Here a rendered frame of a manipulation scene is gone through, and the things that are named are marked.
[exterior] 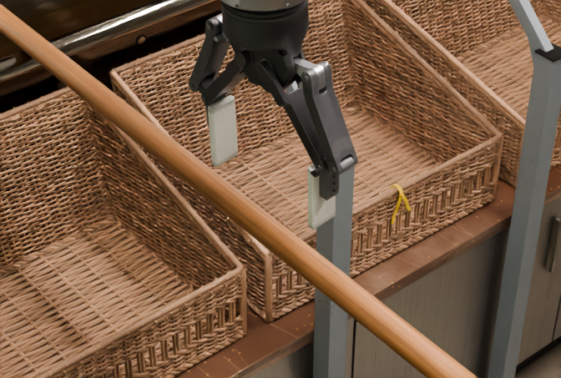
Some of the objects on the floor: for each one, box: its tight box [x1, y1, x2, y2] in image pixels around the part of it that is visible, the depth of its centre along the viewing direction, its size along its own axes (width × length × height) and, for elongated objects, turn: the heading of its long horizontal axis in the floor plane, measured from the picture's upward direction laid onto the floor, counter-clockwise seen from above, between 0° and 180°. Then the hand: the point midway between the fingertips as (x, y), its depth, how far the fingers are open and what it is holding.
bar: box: [0, 0, 561, 378], centre depth 204 cm, size 31×127×118 cm, turn 129°
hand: (271, 180), depth 116 cm, fingers open, 13 cm apart
